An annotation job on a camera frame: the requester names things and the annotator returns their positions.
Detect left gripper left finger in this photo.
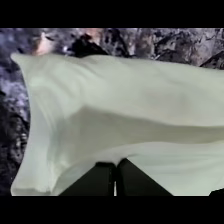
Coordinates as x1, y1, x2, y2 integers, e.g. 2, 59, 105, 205
59, 161, 117, 197

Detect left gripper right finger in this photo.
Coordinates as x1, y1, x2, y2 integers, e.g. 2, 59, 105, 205
116, 158, 174, 197

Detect pale green T-shirt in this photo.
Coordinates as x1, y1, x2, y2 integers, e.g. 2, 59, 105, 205
9, 52, 224, 197

